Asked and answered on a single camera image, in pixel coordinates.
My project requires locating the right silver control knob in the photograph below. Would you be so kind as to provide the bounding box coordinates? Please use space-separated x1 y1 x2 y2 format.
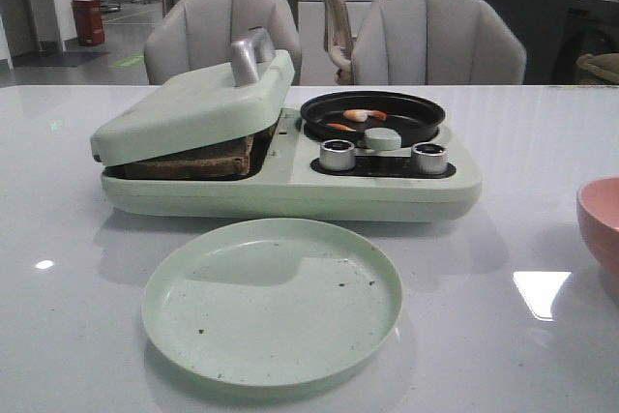
411 142 449 175

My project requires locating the beige office chair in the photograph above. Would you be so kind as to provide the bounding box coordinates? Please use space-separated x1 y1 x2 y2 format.
322 0 354 85

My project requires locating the green breakfast maker lid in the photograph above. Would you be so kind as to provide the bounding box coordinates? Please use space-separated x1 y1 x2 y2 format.
90 49 295 166

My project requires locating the small orange shrimp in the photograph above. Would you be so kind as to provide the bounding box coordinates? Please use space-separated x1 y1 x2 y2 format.
327 123 356 132

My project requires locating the green breakfast maker base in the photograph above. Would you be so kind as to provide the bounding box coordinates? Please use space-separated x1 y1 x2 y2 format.
102 108 483 222

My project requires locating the red trash bin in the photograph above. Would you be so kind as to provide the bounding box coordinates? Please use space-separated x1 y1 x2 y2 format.
72 0 105 45

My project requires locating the grey upholstered chair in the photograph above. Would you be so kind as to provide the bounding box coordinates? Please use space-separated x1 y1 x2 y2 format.
351 0 527 85
144 0 302 85

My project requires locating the pink bowl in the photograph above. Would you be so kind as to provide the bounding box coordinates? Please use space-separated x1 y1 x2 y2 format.
576 176 618 276

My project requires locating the black round frying pan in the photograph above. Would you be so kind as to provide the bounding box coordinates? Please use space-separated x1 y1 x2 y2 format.
301 90 445 147

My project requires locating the silver control knob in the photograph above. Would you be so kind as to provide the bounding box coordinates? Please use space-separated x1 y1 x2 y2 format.
318 139 356 172
411 142 449 175

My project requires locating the shrimp with orange tail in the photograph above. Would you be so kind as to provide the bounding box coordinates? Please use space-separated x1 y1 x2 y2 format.
343 108 388 123

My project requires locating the bread slice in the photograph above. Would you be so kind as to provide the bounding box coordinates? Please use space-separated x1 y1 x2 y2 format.
108 134 259 181

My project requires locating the right grey upholstered chair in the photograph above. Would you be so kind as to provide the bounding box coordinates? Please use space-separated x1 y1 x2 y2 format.
351 0 527 85

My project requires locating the beige cushion at right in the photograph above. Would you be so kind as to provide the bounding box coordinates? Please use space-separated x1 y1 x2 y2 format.
576 52 618 85

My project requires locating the left grey upholstered chair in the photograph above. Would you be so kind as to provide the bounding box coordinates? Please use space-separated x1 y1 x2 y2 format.
144 0 302 85

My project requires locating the left silver control knob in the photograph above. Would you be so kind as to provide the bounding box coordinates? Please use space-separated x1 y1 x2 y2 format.
318 139 356 172

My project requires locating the light green round plate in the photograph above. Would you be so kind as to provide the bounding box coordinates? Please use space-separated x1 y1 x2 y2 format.
141 219 403 391

